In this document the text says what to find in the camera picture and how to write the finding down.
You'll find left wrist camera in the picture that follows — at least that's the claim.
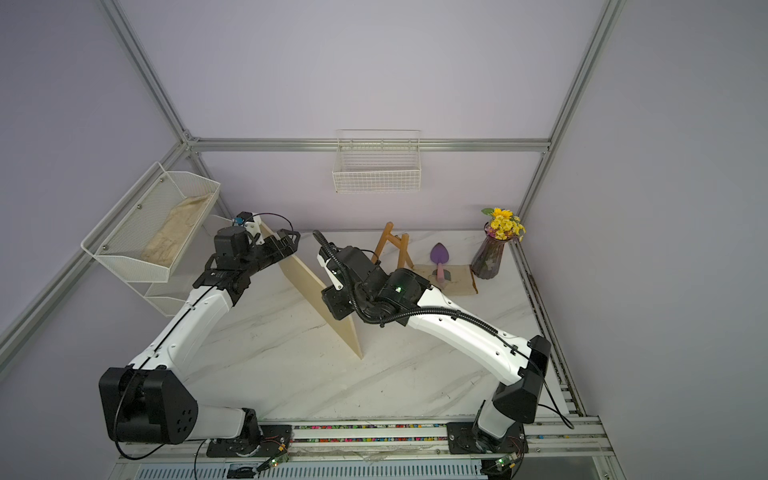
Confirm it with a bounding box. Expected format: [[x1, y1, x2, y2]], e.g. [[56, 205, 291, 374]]
[[232, 211, 262, 243]]

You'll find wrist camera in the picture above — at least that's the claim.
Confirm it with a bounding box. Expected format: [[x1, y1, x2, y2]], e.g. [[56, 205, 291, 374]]
[[317, 249, 345, 291], [232, 211, 262, 243]]

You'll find light plywood board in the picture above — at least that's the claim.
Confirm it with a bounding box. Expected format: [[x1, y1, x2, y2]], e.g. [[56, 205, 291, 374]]
[[257, 223, 365, 361]]

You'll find beige gardening glove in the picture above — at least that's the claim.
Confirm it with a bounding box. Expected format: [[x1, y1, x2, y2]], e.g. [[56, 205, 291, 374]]
[[413, 264, 478, 297]]

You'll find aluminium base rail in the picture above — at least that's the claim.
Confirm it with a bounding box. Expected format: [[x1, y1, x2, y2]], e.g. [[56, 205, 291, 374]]
[[109, 417, 625, 479]]

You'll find aluminium frame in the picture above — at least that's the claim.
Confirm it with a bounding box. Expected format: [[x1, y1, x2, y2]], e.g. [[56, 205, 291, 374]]
[[1, 1, 625, 378]]

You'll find small wooden easel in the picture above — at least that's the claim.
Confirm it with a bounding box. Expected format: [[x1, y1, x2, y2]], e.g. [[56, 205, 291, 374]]
[[372, 222, 414, 269]]

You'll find white mesh wall shelf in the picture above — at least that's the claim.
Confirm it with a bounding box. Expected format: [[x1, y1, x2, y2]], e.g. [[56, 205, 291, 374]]
[[81, 163, 229, 317]]

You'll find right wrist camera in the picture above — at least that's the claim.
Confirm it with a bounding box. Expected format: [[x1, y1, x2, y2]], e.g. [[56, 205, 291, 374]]
[[317, 249, 345, 291]]

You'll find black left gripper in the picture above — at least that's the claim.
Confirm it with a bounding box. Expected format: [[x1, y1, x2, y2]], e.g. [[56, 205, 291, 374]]
[[243, 230, 301, 279]]

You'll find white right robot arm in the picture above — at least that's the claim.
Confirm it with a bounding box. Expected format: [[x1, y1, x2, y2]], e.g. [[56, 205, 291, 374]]
[[313, 231, 552, 455]]

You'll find purple garden trowel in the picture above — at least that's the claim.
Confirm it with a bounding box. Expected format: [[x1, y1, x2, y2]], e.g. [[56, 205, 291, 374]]
[[430, 242, 450, 284]]

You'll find white wire wall basket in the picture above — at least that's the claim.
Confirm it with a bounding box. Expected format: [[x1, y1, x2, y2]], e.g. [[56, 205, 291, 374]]
[[332, 129, 422, 194]]

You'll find yellow flowers bouquet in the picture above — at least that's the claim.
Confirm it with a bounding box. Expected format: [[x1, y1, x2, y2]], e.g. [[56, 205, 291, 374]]
[[481, 208, 526, 242]]

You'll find beige cloth in shelf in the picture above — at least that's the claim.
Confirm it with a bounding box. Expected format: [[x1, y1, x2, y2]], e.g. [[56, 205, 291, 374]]
[[140, 194, 211, 267]]

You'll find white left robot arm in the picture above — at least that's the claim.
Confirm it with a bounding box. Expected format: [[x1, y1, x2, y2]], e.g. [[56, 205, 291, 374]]
[[98, 220, 301, 455]]

